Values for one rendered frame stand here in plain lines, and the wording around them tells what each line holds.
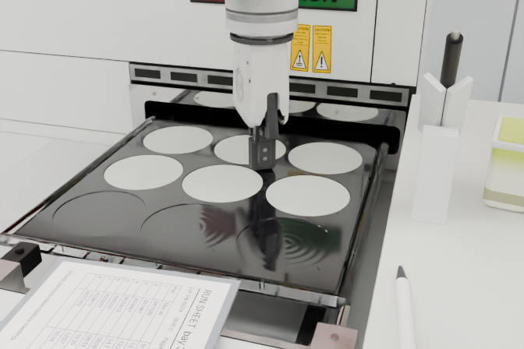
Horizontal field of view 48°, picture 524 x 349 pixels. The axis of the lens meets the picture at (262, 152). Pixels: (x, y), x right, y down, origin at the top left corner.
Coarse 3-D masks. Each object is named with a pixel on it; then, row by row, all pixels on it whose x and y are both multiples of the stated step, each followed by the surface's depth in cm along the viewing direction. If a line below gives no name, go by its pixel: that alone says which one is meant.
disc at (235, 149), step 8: (240, 136) 86; (248, 136) 86; (224, 144) 83; (232, 144) 83; (240, 144) 83; (280, 144) 83; (216, 152) 81; (224, 152) 81; (232, 152) 81; (240, 152) 81; (248, 152) 81; (280, 152) 81; (232, 160) 78; (240, 160) 78; (248, 160) 78
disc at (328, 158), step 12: (312, 144) 83; (324, 144) 83; (336, 144) 83; (300, 156) 80; (312, 156) 80; (324, 156) 80; (336, 156) 80; (348, 156) 80; (360, 156) 80; (300, 168) 76; (312, 168) 76; (324, 168) 76; (336, 168) 76; (348, 168) 76
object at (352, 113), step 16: (144, 96) 95; (160, 96) 94; (176, 96) 93; (192, 96) 92; (208, 96) 91; (224, 96) 91; (144, 112) 96; (304, 112) 88; (320, 112) 87; (336, 112) 86; (352, 112) 86; (368, 112) 85; (384, 112) 84; (400, 112) 84; (400, 128) 85; (400, 144) 86
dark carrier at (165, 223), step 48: (288, 144) 83; (96, 192) 70; (144, 192) 70; (48, 240) 61; (96, 240) 61; (144, 240) 61; (192, 240) 61; (240, 240) 61; (288, 240) 61; (336, 240) 61; (336, 288) 54
